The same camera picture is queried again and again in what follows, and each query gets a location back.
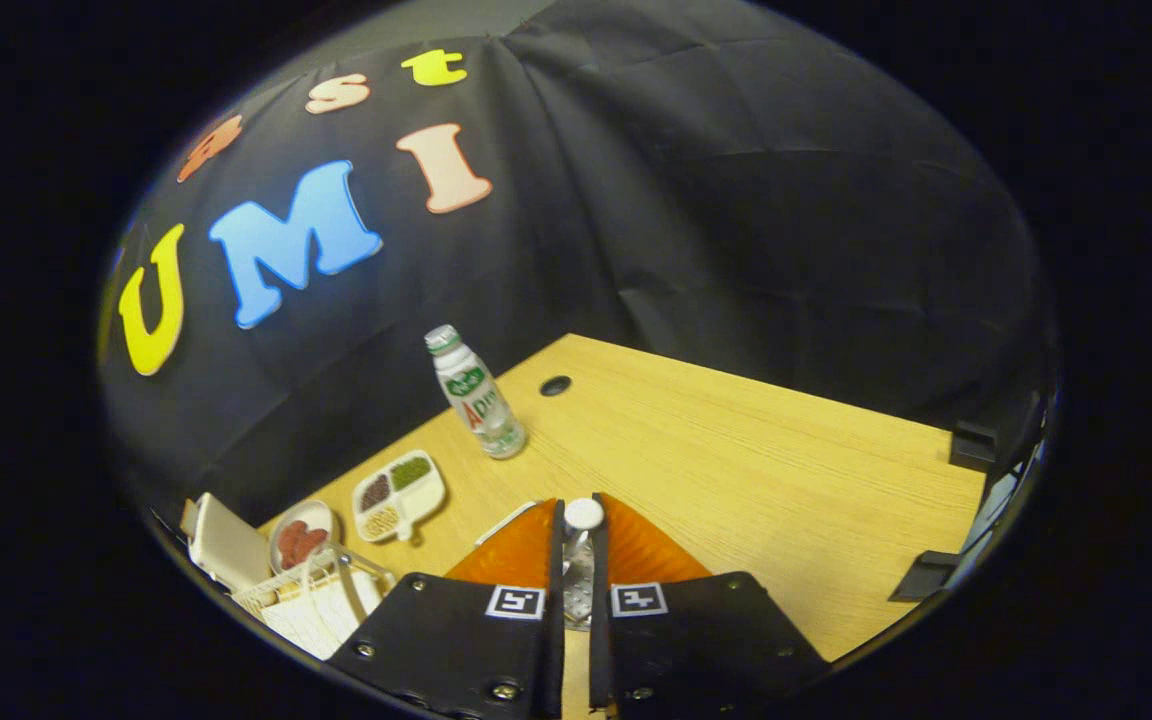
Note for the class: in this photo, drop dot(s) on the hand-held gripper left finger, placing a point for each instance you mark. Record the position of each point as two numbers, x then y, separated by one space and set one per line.
554 660

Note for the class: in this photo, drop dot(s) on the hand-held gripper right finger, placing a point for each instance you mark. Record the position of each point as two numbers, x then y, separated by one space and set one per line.
600 660

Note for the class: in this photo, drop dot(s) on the white dish rack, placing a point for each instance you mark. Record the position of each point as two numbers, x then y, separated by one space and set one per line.
321 615

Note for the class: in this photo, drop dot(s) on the beige plate with meat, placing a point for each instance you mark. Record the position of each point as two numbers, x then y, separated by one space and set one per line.
308 510

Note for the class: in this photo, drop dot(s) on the white divided bean tray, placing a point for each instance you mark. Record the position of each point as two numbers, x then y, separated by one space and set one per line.
426 495

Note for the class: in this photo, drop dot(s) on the red meat patty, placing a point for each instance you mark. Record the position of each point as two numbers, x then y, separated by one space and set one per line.
289 545
314 538

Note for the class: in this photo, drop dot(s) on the white green-label drink bottle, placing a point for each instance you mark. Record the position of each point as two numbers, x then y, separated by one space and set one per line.
476 400

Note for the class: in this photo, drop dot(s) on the black table clamp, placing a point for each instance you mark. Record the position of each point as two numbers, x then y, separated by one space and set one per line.
926 575
971 445

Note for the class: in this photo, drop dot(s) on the white toaster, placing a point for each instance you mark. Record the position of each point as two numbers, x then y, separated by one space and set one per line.
226 545

